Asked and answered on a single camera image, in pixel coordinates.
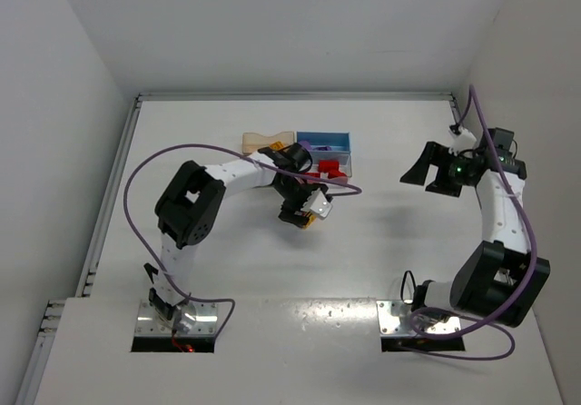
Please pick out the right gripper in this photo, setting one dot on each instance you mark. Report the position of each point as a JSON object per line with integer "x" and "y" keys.
{"x": 441, "y": 169}

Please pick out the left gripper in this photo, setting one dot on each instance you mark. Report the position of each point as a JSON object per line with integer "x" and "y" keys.
{"x": 295, "y": 214}

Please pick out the yellow striped lego piece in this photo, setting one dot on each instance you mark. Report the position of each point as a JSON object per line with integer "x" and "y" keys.
{"x": 309, "y": 222}

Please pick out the red half round lego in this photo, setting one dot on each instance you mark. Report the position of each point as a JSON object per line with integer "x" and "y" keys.
{"x": 338, "y": 177}

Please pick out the red lego piece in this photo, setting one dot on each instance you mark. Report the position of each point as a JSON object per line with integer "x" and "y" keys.
{"x": 331, "y": 168}

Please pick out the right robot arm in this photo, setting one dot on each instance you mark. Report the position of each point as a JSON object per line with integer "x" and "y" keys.
{"x": 501, "y": 273}

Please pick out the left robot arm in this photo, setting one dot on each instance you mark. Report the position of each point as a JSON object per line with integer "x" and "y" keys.
{"x": 190, "y": 204}

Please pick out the clear container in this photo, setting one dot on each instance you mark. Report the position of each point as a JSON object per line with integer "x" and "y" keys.
{"x": 344, "y": 168}

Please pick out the blue container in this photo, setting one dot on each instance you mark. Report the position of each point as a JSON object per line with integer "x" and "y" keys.
{"x": 340, "y": 143}

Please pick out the orange translucent container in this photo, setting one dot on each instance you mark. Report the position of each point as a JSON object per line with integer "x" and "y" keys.
{"x": 252, "y": 142}

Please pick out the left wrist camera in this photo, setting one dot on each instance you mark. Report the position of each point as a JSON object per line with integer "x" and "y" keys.
{"x": 318, "y": 205}

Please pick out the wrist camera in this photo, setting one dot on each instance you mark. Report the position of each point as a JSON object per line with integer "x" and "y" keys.
{"x": 318, "y": 205}
{"x": 461, "y": 139}

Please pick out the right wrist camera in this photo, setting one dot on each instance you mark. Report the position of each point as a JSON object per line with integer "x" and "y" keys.
{"x": 461, "y": 139}

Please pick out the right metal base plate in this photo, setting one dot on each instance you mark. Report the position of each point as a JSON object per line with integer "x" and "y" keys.
{"x": 395, "y": 322}

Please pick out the metal base plate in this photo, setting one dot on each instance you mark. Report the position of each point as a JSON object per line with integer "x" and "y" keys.
{"x": 395, "y": 322}
{"x": 194, "y": 320}

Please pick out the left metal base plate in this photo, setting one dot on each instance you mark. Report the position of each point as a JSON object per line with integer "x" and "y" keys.
{"x": 194, "y": 320}

